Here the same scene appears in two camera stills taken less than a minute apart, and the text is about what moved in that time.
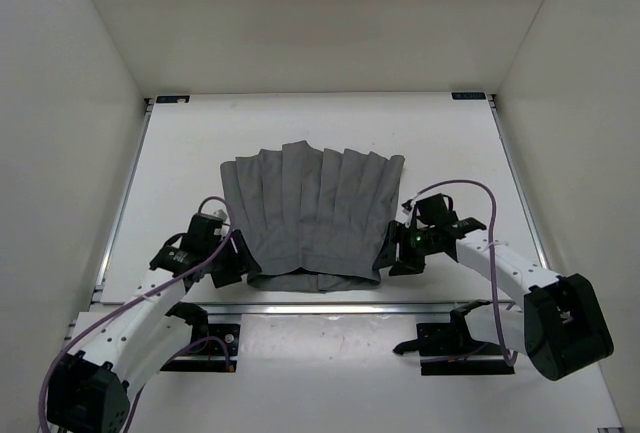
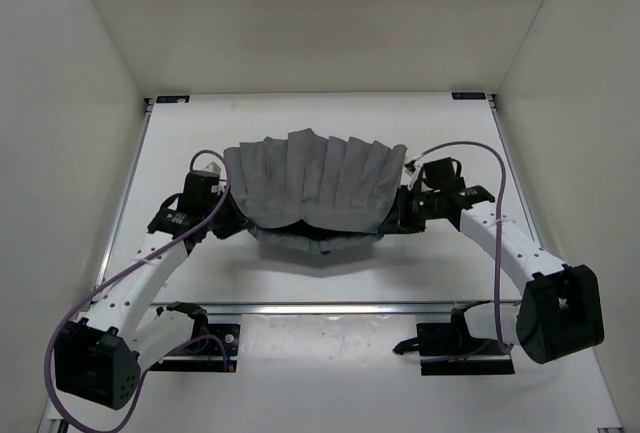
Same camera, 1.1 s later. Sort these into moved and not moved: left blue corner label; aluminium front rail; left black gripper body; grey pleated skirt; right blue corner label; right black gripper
Moved: right black gripper; left black gripper body; grey pleated skirt
Not moved: right blue corner label; left blue corner label; aluminium front rail
